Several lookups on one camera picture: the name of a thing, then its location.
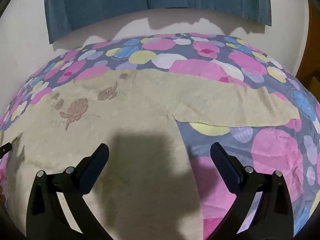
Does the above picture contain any blue curtain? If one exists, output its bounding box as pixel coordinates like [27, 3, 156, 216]
[44, 0, 273, 44]

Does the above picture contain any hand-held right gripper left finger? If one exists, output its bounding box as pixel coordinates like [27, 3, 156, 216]
[26, 143, 110, 240]

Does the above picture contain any wooden cabinet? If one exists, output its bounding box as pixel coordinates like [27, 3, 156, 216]
[309, 76, 320, 100]

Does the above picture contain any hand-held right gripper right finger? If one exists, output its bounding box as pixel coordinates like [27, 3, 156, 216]
[210, 142, 295, 240]

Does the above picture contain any bed sheet with colourful circles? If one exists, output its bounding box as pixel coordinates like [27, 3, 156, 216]
[0, 32, 320, 240]

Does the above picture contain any wooden door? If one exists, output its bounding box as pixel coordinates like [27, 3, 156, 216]
[296, 0, 320, 80]

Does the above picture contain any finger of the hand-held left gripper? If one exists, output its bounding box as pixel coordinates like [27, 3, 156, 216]
[0, 142, 12, 156]

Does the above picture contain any beige sweater with floral embroidery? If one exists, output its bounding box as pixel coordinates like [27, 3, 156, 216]
[2, 68, 300, 240]

